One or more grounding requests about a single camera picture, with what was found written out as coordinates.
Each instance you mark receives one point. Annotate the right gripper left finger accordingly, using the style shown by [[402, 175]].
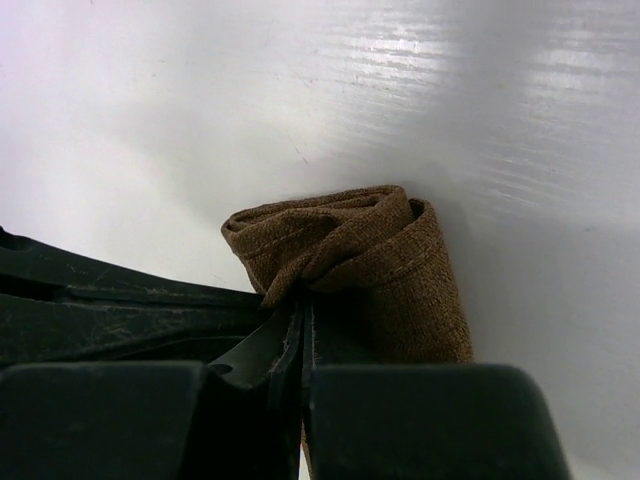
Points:
[[155, 419]]

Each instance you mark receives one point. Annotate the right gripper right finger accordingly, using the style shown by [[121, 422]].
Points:
[[369, 420]]

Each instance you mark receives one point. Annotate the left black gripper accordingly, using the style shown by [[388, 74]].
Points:
[[57, 306]]

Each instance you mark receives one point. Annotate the brown cloth napkin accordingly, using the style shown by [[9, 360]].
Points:
[[379, 254]]

